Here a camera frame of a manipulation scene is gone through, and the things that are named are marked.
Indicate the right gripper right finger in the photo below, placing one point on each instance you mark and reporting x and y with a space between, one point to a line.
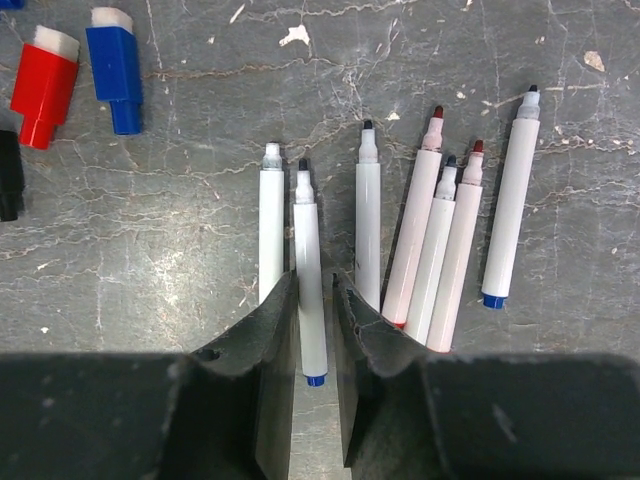
408 413

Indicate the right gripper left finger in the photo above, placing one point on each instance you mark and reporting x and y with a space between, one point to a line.
223 411

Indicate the green cap marker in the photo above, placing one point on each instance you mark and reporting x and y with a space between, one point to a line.
271 220

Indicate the red cap marker with eraser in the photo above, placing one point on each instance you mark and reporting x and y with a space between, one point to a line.
453 273

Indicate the blue cap marker with eraser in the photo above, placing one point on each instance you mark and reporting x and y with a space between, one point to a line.
368 218

